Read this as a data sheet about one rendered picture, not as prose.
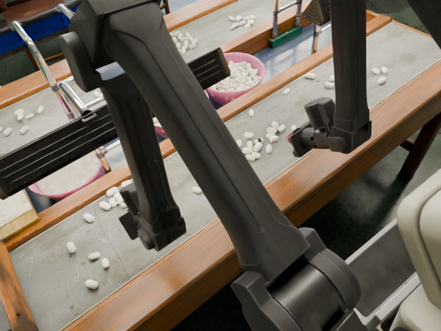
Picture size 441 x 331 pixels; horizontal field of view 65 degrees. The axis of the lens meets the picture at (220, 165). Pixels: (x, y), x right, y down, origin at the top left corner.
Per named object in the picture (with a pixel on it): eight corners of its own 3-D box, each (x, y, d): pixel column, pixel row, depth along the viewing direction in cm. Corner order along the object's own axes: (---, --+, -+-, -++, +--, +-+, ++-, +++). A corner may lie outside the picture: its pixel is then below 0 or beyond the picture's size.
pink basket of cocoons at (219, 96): (277, 90, 145) (278, 71, 138) (228, 120, 136) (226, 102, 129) (237, 64, 159) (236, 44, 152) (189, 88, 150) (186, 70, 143)
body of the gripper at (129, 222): (117, 217, 81) (121, 222, 75) (153, 194, 85) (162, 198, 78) (130, 239, 83) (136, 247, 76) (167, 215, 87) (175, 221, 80)
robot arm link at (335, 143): (346, 152, 77) (371, 134, 80) (328, 105, 74) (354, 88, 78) (310, 152, 88) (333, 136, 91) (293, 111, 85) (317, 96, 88)
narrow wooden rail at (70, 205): (386, 39, 166) (393, 16, 157) (10, 273, 104) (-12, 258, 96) (377, 34, 169) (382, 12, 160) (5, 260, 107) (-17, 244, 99)
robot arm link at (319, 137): (335, 153, 83) (350, 142, 85) (324, 127, 82) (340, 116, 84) (315, 152, 90) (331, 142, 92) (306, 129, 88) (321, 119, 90)
